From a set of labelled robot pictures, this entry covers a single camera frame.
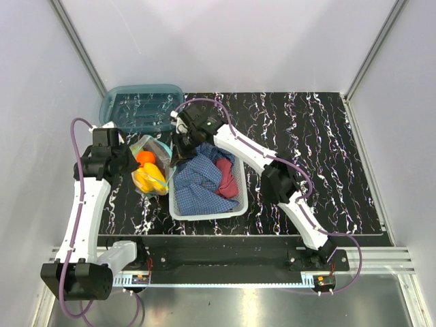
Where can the clear zip top bag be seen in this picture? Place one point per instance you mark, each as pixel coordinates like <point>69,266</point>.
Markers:
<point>163,157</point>

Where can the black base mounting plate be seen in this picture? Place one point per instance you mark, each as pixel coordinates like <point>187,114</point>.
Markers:
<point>221,275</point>

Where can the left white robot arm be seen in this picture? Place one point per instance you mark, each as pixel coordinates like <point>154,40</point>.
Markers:
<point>78,272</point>

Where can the blue transparent plastic tub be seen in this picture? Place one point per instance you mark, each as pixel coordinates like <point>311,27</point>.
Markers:
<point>141,108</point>

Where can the white plastic basket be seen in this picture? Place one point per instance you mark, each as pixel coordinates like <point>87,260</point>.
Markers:
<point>238,172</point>

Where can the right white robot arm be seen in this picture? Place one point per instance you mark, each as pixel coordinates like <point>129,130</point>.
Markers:
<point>282,183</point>

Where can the blue checkered shirt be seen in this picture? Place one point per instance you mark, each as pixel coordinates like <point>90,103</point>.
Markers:
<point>197,180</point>

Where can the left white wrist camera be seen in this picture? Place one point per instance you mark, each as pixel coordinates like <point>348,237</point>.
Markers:
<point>109,125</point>

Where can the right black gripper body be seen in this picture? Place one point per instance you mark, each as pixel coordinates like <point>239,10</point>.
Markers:
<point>191,138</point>

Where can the red cloth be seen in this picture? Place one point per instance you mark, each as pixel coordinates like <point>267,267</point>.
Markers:
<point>228,187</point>

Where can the fake yellow banana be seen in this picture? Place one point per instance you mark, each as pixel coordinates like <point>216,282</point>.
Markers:
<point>149,179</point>

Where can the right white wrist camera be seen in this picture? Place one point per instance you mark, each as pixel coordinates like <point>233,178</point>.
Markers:
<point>176,120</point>

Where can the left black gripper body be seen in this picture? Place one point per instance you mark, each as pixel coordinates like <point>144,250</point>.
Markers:
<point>116,153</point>

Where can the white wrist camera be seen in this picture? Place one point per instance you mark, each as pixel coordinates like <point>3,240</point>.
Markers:
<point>109,125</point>
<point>176,120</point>

